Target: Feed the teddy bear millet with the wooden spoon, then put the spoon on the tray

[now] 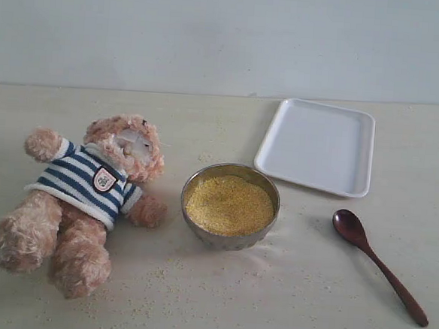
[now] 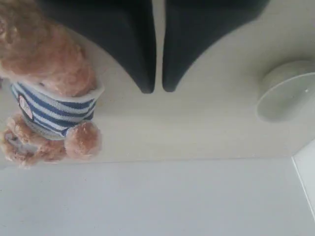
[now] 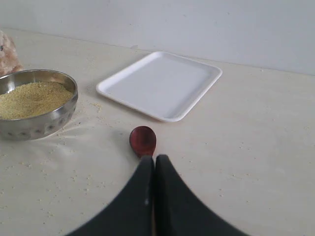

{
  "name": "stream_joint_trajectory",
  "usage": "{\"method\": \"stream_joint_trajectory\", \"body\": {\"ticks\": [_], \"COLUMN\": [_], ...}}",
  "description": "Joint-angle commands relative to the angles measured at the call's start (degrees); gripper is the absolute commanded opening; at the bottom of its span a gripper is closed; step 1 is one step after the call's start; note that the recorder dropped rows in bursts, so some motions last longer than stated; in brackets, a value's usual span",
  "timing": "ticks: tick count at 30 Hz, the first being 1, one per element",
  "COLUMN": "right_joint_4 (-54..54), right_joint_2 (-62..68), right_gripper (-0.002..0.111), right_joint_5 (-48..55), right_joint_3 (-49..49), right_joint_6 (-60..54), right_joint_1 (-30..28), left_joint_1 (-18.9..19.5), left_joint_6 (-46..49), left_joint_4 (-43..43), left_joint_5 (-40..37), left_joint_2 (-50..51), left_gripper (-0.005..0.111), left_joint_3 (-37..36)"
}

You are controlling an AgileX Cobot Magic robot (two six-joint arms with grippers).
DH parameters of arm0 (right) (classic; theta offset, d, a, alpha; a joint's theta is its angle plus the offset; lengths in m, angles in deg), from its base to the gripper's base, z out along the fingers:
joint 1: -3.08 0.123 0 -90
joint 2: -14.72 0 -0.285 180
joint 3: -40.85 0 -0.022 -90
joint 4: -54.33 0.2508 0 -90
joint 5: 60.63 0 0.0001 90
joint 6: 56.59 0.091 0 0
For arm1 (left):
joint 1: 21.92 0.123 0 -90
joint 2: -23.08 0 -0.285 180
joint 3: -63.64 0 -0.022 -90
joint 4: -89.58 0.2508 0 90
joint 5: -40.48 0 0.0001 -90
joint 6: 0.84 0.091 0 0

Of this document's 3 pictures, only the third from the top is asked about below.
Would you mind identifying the pink plush teddy bear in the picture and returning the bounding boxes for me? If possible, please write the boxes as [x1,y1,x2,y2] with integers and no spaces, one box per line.
[0,30,23,77]

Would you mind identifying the steel bowl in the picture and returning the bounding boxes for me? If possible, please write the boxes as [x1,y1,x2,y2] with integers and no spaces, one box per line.
[0,69,78,141]

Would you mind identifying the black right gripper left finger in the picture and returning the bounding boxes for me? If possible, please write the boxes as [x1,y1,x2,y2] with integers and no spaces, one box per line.
[69,156,154,236]

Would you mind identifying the yellow millet grain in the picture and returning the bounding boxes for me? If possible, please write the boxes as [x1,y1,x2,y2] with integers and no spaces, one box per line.
[0,82,73,120]

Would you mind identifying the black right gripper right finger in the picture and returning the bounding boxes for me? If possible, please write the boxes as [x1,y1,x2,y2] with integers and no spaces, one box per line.
[155,154,246,236]

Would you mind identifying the dark red wooden spoon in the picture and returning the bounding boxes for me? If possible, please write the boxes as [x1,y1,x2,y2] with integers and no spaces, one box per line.
[129,126,157,158]

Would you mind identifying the white rectangular plastic tray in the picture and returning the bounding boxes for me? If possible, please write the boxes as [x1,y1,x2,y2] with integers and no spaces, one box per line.
[96,52,222,122]

